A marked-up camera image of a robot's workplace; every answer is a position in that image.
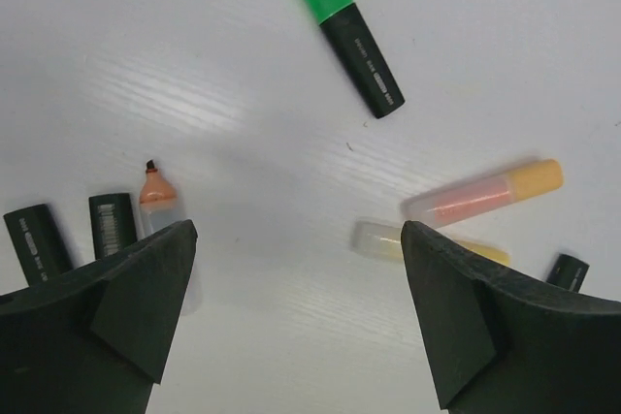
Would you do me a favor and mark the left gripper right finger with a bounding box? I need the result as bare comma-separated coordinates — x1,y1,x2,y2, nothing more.
401,221,620,413

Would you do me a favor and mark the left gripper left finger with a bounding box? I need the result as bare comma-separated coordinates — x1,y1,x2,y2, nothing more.
1,220,197,413

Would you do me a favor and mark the orange black highlighter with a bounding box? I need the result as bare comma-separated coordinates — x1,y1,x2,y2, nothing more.
3,204,73,286

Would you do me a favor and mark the pink black highlighter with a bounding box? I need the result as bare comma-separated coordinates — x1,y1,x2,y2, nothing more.
88,193,138,260

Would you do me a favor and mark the orange cap clear highlighter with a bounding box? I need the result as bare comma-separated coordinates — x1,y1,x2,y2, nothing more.
139,160,186,237

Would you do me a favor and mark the green cap black highlighter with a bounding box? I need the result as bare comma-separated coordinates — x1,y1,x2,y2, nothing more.
305,0,406,119

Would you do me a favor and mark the blue cap black highlighter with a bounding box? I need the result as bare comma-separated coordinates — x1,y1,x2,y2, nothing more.
545,253,590,293

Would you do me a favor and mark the peach clear highlighter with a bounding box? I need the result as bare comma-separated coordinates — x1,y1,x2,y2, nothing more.
403,159,564,229

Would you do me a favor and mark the yellow clear highlighter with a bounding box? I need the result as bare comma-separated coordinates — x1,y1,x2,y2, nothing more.
350,220,510,266

